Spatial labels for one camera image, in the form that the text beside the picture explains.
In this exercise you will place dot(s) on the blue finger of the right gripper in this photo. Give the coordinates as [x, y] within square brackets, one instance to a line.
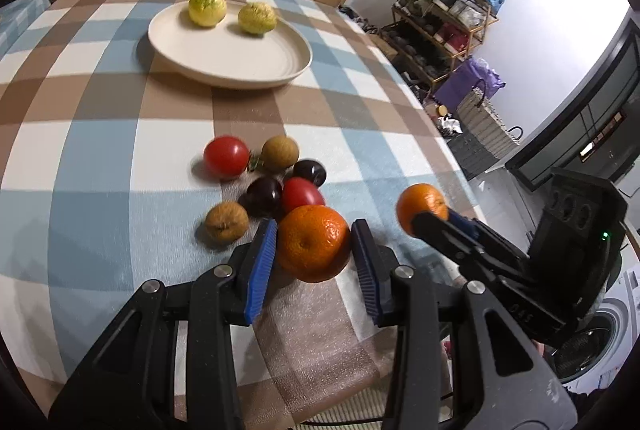
[466, 225]
[447, 240]

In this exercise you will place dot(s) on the cream round plate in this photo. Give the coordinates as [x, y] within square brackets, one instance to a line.
[225, 56]

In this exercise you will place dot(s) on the yellow-green citrus left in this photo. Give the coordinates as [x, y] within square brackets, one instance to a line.
[207, 13]

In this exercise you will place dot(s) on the yellow-green citrus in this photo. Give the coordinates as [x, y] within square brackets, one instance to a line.
[207, 13]
[257, 18]

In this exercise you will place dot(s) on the dark plum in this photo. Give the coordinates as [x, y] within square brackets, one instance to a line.
[310, 170]
[262, 197]

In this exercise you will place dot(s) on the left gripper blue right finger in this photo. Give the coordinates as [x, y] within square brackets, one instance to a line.
[461, 361]

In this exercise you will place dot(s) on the yellow-green citrus right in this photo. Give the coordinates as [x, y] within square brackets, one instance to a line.
[257, 18]

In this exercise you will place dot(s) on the checkered tablecloth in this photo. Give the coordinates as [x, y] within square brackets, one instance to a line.
[102, 183]

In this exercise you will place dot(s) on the small orange mandarin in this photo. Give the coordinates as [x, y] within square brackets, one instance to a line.
[420, 198]

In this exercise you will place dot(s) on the oval red tomato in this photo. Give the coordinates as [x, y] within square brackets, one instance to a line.
[299, 192]

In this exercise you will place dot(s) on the black tv screen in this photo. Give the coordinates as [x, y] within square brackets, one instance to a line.
[598, 132]

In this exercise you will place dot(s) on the purple bag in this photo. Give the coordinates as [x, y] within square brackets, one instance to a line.
[472, 73]

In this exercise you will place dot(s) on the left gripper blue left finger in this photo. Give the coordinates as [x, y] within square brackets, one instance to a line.
[165, 361]

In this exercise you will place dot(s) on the woven basket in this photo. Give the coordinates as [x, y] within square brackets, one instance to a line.
[480, 118]

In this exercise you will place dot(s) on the brown longan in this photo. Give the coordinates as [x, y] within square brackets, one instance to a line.
[279, 153]
[226, 222]

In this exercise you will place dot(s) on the large orange mandarin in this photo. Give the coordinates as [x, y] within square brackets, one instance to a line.
[313, 243]

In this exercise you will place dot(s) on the wooden shoe rack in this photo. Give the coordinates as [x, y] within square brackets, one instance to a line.
[433, 38]

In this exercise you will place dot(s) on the washing machine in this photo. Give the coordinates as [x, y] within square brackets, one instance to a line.
[593, 356]

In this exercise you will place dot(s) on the round red tomato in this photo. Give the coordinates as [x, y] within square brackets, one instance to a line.
[226, 157]

